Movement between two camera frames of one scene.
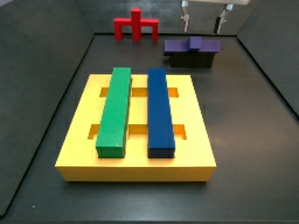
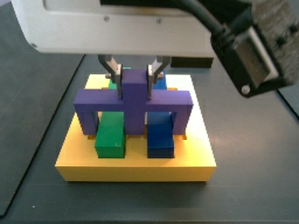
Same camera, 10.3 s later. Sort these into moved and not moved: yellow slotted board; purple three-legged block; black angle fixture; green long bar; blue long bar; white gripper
Moved: purple three-legged block; white gripper
Not moved: blue long bar; black angle fixture; green long bar; yellow slotted board
